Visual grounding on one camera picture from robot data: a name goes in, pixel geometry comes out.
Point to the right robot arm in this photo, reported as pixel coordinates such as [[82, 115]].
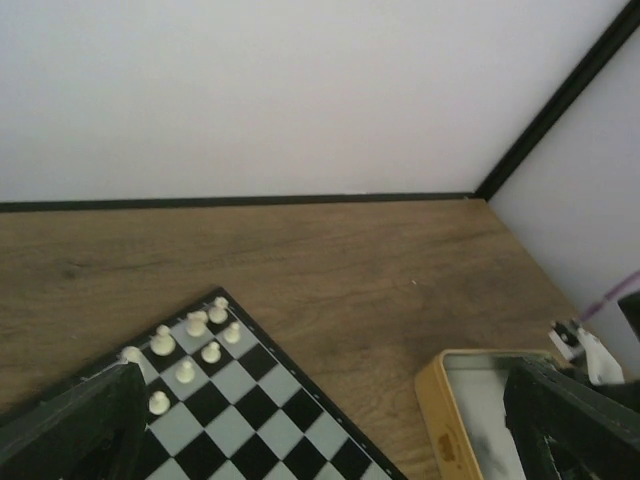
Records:
[[630, 308]]

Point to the white chess pieces group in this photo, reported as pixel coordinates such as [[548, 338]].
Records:
[[180, 358]]

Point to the black and white chessboard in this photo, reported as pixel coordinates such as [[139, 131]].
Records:
[[278, 424]]

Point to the gold metal tin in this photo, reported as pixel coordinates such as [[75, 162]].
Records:
[[460, 394]]

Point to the black aluminium frame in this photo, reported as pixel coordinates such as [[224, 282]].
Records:
[[168, 104]]

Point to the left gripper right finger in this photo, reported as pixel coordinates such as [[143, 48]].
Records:
[[565, 427]]

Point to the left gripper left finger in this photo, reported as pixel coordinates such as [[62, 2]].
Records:
[[92, 429]]

